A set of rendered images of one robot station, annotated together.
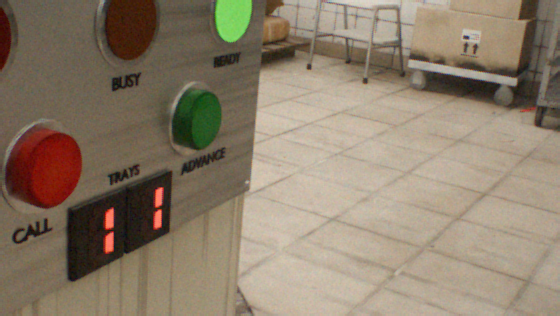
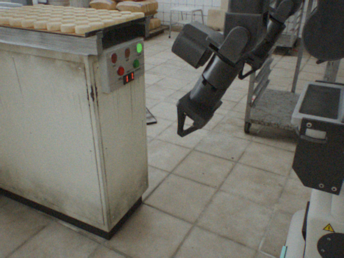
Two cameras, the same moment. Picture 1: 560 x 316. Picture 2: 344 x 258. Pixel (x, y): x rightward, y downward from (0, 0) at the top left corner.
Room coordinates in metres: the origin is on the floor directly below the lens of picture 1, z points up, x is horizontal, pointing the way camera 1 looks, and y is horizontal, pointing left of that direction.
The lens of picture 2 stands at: (-0.81, -0.07, 1.10)
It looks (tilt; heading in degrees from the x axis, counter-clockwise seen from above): 28 degrees down; 0
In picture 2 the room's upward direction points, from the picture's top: straight up
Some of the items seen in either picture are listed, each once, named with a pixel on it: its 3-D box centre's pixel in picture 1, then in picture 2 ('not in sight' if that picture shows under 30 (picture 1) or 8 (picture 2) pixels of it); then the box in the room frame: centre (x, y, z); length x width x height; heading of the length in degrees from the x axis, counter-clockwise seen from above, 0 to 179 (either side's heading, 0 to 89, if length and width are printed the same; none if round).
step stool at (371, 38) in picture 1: (360, 36); (188, 22); (4.41, -0.40, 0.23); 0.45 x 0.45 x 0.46; 52
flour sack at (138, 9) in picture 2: not in sight; (138, 5); (4.53, 0.37, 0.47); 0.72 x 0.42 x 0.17; 155
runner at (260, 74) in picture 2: not in sight; (265, 67); (1.41, -0.78, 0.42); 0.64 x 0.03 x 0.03; 155
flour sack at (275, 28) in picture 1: (240, 27); (142, 24); (4.55, 0.34, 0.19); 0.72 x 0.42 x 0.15; 154
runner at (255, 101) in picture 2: not in sight; (262, 90); (1.41, -0.78, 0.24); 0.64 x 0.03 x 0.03; 155
